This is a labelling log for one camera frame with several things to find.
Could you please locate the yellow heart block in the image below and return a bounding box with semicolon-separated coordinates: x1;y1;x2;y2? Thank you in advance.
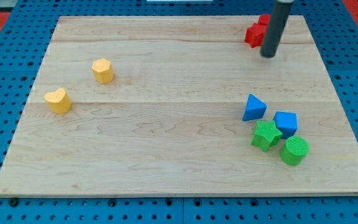
44;88;71;114

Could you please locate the light wooden board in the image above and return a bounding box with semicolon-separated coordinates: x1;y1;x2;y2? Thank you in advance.
0;16;358;198

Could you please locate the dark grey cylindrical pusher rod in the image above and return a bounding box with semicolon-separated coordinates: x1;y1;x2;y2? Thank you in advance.
260;0;294;58

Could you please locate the red block behind rod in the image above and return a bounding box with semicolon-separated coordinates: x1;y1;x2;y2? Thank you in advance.
258;14;270;26

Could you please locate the red star block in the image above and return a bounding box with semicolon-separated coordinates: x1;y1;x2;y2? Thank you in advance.
244;23;267;48

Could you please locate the green cylinder block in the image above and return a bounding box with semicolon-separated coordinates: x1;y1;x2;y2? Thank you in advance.
280;136;310;166

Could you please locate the blue cube block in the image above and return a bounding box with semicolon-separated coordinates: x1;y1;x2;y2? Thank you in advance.
273;111;298;139

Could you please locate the blue triangle block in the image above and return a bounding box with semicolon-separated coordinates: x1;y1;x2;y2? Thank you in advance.
242;94;267;121

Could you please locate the yellow hexagon block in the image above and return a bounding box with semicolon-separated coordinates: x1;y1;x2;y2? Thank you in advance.
91;58;114;83

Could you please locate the green star block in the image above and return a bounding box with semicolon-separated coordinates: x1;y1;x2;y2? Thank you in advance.
251;120;283;152

